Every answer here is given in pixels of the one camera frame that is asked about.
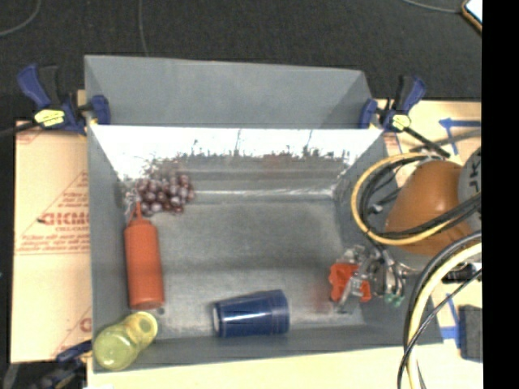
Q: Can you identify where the brown cardboard board red print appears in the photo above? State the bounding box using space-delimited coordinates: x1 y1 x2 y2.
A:
10 120 94 364

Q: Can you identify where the red-orange toy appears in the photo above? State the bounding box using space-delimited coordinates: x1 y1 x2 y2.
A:
328 262 372 303

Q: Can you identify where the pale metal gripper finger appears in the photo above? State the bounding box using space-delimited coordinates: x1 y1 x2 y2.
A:
336 275 365 314
342 246 368 266

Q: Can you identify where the yellow-green plastic bottle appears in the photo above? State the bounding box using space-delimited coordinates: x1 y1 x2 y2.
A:
92 310 159 371

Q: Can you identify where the grey metal bin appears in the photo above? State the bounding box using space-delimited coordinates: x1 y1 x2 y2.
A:
83 54 443 373

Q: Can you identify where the orange squeeze bottle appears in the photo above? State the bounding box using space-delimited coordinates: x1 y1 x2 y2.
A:
123 201 166 310

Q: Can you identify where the purple toy grape bunch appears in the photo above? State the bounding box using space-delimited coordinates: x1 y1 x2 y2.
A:
121 172 196 217

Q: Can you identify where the dark blue plastic cup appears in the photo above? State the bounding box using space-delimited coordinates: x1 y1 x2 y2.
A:
211 289 291 339

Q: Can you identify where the black cylinder on white bracket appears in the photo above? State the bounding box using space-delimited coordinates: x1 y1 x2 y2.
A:
440 262 480 284

